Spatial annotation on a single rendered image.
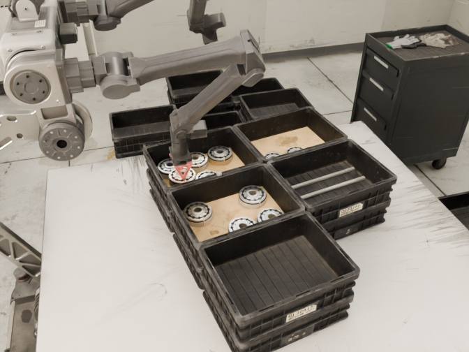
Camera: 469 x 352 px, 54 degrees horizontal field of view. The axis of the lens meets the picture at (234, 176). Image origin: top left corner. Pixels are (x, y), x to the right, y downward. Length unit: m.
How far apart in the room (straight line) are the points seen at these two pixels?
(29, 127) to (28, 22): 0.40
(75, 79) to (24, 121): 0.50
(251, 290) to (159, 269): 0.39
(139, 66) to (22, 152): 2.62
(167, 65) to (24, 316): 1.44
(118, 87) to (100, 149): 2.40
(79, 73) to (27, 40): 0.16
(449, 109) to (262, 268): 2.04
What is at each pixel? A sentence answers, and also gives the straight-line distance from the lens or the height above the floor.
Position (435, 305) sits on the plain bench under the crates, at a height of 0.70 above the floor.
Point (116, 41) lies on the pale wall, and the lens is 4.50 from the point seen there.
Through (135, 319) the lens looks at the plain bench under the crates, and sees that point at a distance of 1.58.
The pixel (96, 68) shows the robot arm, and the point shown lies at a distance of 1.24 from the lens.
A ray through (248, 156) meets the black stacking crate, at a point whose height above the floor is 0.89.
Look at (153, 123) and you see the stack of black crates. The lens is 2.89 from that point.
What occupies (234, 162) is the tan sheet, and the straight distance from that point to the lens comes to 1.93.
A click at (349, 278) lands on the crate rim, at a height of 0.93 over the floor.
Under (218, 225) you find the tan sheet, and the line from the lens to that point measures 1.64.
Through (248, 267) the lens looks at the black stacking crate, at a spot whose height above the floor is 0.83.
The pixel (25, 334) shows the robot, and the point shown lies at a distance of 2.25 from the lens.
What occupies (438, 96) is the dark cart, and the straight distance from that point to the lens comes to 3.11.
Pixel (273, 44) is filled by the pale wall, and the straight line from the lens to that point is 4.84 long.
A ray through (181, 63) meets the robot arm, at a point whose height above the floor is 1.46.
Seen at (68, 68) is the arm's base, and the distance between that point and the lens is 1.23.
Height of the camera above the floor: 1.97
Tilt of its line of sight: 38 degrees down
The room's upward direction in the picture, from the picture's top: straight up
